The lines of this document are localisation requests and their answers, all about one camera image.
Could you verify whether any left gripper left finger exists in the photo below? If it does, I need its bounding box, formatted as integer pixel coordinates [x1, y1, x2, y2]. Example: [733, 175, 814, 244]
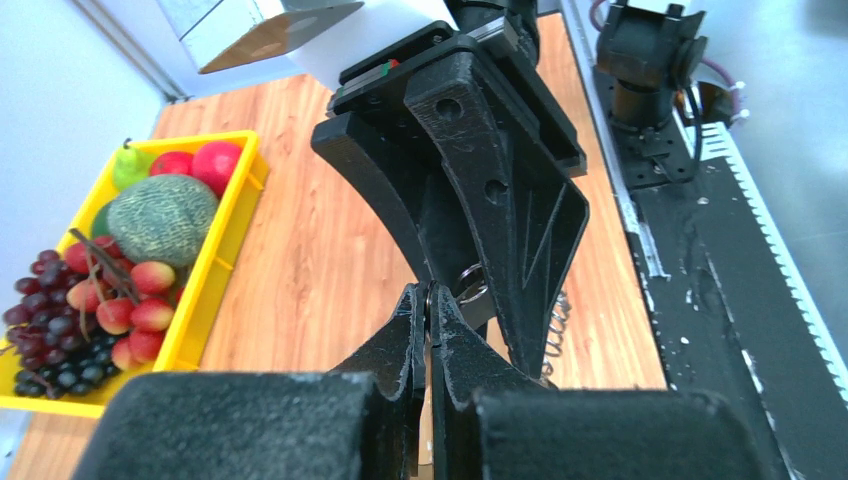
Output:
[74, 284, 426, 479]

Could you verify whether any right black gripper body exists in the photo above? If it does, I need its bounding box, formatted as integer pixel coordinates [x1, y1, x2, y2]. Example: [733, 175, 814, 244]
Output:
[327, 19, 587, 176]

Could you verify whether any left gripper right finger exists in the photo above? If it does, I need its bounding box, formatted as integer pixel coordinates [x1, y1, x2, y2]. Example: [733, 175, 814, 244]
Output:
[427, 284, 766, 479]

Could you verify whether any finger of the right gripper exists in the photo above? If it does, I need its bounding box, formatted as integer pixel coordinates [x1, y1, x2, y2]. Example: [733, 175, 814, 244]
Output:
[310, 119, 492, 342]
[405, 64, 588, 377]

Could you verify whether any pink red peach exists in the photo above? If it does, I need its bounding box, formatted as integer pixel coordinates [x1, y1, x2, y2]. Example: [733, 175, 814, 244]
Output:
[191, 141, 242, 197]

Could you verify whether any yellow plastic tray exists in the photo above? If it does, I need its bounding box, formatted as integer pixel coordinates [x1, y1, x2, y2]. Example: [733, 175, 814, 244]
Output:
[1, 130, 269, 419]

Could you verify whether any red apple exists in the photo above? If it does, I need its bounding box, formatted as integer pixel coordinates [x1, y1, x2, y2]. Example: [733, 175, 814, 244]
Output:
[149, 151, 194, 176]

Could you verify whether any green netted melon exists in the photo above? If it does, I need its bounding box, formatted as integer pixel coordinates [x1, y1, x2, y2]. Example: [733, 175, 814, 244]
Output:
[107, 174, 219, 268]

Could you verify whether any light green pear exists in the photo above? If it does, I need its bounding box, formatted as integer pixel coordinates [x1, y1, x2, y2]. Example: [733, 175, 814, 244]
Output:
[111, 138, 157, 191]

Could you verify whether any red cherry bunch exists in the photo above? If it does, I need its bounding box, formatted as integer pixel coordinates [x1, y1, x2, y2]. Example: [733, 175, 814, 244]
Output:
[60, 228, 185, 371]

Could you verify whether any dark green lime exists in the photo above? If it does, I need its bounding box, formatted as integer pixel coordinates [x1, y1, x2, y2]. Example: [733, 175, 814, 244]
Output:
[88, 202, 112, 239]

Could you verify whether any dark grape bunch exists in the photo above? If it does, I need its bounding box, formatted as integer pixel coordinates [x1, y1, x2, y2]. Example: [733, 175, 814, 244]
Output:
[1, 250, 123, 400]

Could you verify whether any white slotted cable duct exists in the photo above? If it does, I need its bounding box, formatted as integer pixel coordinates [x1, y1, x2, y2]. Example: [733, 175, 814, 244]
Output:
[701, 122, 847, 401]

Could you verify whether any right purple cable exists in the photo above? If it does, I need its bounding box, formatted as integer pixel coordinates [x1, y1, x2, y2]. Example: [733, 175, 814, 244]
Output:
[589, 0, 750, 127]

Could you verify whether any right aluminium frame post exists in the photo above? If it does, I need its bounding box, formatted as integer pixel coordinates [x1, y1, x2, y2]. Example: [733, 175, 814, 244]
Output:
[70, 0, 190, 104]

